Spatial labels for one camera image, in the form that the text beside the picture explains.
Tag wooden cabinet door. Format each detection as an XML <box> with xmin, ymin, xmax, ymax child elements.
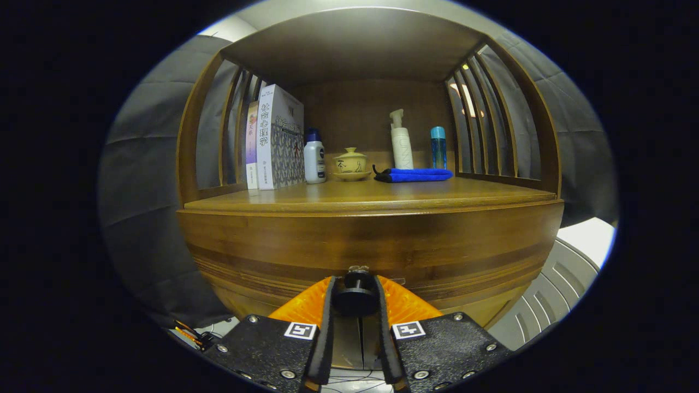
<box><xmin>362</xmin><ymin>317</ymin><xmax>384</xmax><ymax>370</ymax></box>
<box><xmin>333</xmin><ymin>317</ymin><xmax>362</xmax><ymax>370</ymax></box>

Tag brown wooden drawer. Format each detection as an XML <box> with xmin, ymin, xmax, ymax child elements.
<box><xmin>177</xmin><ymin>199</ymin><xmax>564</xmax><ymax>329</ymax></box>

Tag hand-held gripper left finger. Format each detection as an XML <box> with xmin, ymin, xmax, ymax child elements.
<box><xmin>202</xmin><ymin>276</ymin><xmax>335</xmax><ymax>393</ymax></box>

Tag thin purple book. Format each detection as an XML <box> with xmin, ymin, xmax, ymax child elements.
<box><xmin>245</xmin><ymin>100</ymin><xmax>260</xmax><ymax>190</ymax></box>

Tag folded blue cloth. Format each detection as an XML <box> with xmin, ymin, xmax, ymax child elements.
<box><xmin>373</xmin><ymin>165</ymin><xmax>454</xmax><ymax>183</ymax></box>

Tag white pump bottle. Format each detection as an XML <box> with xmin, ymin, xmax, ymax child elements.
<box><xmin>389</xmin><ymin>109</ymin><xmax>414</xmax><ymax>170</ymax></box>

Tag thick white book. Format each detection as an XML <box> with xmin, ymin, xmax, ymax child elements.
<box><xmin>257</xmin><ymin>84</ymin><xmax>305</xmax><ymax>190</ymax></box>

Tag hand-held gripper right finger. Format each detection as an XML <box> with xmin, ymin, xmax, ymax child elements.
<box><xmin>374</xmin><ymin>275</ymin><xmax>514</xmax><ymax>393</ymax></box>

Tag brown wooden countertop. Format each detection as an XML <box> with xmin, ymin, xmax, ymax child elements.
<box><xmin>185</xmin><ymin>176</ymin><xmax>558</xmax><ymax>215</ymax></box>

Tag black drawer knob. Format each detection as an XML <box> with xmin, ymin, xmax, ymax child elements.
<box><xmin>332</xmin><ymin>266</ymin><xmax>380</xmax><ymax>317</ymax></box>

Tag orange and black wires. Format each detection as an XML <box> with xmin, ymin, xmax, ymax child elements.
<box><xmin>174</xmin><ymin>319</ymin><xmax>216</xmax><ymax>350</ymax></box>

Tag brown wooden cabinet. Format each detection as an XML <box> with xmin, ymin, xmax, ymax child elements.
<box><xmin>176</xmin><ymin>7</ymin><xmax>565</xmax><ymax>372</ymax></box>

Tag white storage unit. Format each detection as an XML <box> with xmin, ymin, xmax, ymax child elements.
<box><xmin>489</xmin><ymin>217</ymin><xmax>617</xmax><ymax>351</ymax></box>

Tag tan lidded teacup with saucer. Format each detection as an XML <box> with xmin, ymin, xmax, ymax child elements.
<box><xmin>331</xmin><ymin>147</ymin><xmax>372</xmax><ymax>182</ymax></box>

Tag clear blue bottle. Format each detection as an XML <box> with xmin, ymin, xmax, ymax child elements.
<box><xmin>430</xmin><ymin>126</ymin><xmax>447</xmax><ymax>170</ymax></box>

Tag white bottle with blue cap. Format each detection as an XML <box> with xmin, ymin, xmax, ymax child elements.
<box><xmin>304</xmin><ymin>128</ymin><xmax>327</xmax><ymax>184</ymax></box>

